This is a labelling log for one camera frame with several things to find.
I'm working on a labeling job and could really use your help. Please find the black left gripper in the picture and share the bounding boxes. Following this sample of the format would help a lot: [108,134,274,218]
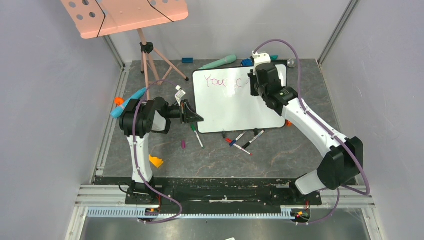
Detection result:
[164,99,204,124]

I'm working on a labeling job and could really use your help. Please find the white whiteboard black frame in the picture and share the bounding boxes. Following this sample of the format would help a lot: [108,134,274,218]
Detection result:
[192,66,285,134]

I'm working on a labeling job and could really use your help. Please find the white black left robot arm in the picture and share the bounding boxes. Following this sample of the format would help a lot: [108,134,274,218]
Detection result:
[119,97,204,185]

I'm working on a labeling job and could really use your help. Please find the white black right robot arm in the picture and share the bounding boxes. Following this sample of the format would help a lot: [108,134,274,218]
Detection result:
[248,63,363,204]

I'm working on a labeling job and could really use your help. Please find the green whiteboard marker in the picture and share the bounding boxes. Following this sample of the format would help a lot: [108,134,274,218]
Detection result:
[190,123,205,149]

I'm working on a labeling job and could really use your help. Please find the red whiteboard marker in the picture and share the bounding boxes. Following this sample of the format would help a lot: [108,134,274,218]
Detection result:
[225,138,253,156]

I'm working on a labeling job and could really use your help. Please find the blue whiteboard marker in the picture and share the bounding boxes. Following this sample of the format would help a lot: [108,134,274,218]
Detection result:
[229,131,247,147]

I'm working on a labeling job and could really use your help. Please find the black whiteboard marker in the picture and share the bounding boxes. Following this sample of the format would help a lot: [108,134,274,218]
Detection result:
[242,130,265,149]

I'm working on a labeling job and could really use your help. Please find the blue toy brick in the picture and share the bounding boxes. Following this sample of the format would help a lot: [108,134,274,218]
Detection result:
[240,58,254,67]

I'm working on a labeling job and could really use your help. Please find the teal flat piece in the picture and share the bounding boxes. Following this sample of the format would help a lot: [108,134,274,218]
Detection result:
[198,54,237,70]

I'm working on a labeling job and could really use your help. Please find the blue rectangular block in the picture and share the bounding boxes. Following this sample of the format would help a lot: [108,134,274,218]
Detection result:
[181,57,194,64]

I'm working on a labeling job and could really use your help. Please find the orange semicircle toy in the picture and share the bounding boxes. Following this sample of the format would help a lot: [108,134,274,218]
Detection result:
[285,120,293,127]

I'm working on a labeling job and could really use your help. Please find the yellow stepped wedge block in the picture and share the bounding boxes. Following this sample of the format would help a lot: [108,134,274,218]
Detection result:
[149,155,164,169]

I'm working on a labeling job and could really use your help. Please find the orange small toy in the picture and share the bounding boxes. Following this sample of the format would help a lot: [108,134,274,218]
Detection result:
[114,97,125,106]

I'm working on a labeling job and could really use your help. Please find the pink music stand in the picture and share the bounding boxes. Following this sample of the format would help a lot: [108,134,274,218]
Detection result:
[60,0,190,112]

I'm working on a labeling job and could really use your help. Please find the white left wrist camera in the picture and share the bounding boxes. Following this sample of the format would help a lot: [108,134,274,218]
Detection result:
[174,85,186,106]

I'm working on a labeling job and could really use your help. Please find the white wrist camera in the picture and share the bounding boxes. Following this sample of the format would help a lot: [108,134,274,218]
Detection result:
[251,51,271,75]
[174,85,186,106]

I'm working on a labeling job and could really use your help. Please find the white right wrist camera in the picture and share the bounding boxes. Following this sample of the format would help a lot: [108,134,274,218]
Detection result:
[251,51,271,75]

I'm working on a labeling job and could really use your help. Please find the blue toy recorder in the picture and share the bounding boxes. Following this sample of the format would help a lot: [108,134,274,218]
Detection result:
[110,87,147,119]

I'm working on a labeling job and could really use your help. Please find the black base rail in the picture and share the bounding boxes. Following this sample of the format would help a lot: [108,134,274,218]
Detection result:
[125,177,322,214]

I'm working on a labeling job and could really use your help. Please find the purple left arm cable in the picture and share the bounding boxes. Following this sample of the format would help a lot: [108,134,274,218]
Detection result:
[131,79,184,225]

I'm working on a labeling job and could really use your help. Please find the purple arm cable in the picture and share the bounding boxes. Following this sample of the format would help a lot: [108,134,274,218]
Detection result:
[131,79,184,225]
[253,39,371,227]

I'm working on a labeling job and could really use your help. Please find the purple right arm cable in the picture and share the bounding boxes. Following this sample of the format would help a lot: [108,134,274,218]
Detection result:
[253,39,371,227]

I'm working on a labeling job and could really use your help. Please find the white toothed cable rail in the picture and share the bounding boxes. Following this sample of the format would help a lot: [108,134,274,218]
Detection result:
[86,206,308,220]

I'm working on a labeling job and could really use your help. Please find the aluminium frame rails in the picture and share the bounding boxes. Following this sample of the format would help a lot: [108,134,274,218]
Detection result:
[75,185,376,209]

